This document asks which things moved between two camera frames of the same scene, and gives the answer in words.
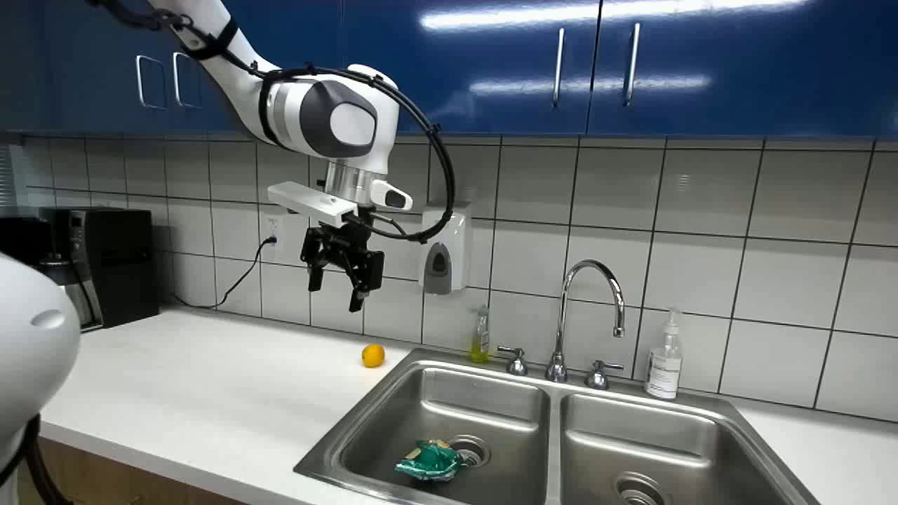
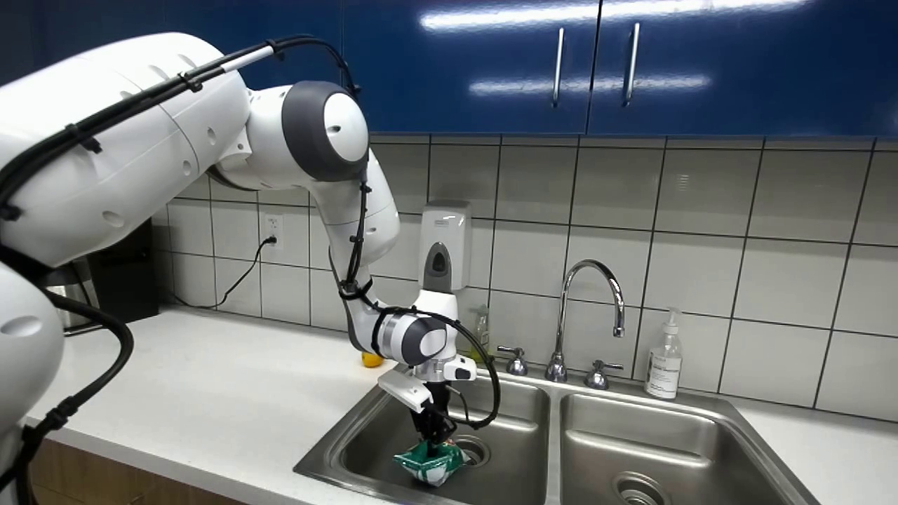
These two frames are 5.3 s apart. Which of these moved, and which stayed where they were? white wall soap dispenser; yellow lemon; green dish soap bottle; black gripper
Moved: black gripper
Stayed: white wall soap dispenser; green dish soap bottle; yellow lemon
